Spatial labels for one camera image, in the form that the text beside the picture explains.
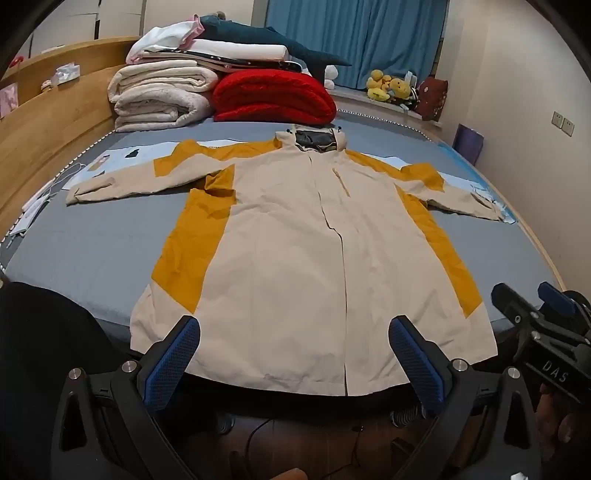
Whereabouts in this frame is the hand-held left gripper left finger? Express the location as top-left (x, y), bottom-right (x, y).
top-left (50, 315), bottom-right (202, 480)

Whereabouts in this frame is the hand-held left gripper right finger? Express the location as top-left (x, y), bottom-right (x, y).
top-left (389, 315), bottom-right (544, 480)

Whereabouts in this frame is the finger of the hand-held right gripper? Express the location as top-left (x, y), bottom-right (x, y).
top-left (537, 281), bottom-right (591, 331)
top-left (491, 282), bottom-right (546, 339)

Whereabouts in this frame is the beige and yellow jacket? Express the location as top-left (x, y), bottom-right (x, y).
top-left (65, 124), bottom-right (506, 398)

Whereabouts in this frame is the person's right hand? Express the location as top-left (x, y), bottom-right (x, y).
top-left (534, 384), bottom-right (591, 463)

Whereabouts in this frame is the person's black clothing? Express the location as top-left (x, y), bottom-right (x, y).
top-left (0, 280), bottom-right (153, 480)

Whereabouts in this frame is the grey bed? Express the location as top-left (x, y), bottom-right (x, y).
top-left (0, 108), bottom-right (568, 354)

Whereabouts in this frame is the purple box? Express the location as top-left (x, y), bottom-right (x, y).
top-left (453, 123), bottom-right (485, 166)

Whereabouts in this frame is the light blue printed blanket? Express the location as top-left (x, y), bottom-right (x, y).
top-left (62, 138), bottom-right (517, 225)

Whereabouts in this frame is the dark red cushion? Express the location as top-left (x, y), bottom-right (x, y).
top-left (417, 76), bottom-right (449, 122)

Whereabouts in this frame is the yellow plush toy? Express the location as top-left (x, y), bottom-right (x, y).
top-left (366, 69), bottom-right (393, 103)
top-left (388, 78), bottom-right (413, 103)

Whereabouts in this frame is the wooden headboard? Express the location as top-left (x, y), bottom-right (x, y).
top-left (0, 37), bottom-right (142, 237)

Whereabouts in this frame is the cream folded quilt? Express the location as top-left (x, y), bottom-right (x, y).
top-left (107, 59), bottom-right (221, 134)

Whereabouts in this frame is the red folded blanket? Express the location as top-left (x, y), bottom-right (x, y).
top-left (212, 69), bottom-right (338, 126)

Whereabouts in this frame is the tissue packet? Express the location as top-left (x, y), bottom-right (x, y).
top-left (48, 62), bottom-right (81, 87)

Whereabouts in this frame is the blue curtain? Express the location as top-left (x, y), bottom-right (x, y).
top-left (265, 0), bottom-right (450, 91)

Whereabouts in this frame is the white folded duvet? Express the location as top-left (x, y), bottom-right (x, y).
top-left (187, 39), bottom-right (290, 71)

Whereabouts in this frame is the white and pink cloth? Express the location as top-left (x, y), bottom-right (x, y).
top-left (126, 16), bottom-right (205, 64)

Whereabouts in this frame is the teal shark plush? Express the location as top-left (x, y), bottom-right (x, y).
top-left (194, 14), bottom-right (354, 71)

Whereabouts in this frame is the wall socket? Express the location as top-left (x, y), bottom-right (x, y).
top-left (551, 111), bottom-right (575, 137)

